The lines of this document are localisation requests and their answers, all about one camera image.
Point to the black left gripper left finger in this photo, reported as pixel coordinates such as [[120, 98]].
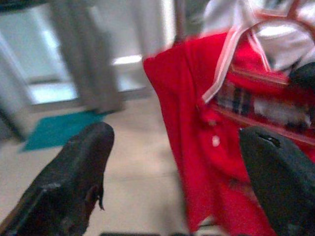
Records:
[[64, 177]]

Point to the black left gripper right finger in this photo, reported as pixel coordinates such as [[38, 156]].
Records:
[[283, 186]]

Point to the teal floor mat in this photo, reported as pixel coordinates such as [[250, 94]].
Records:
[[56, 130]]

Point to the white framed glass door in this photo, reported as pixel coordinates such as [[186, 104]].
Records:
[[49, 93]]

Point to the grey curtain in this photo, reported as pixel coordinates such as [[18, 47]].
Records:
[[91, 61]]

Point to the red polo shirt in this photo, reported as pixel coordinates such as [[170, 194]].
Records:
[[187, 98]]

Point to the white shirt with striped trim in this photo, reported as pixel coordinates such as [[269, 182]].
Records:
[[283, 46]]

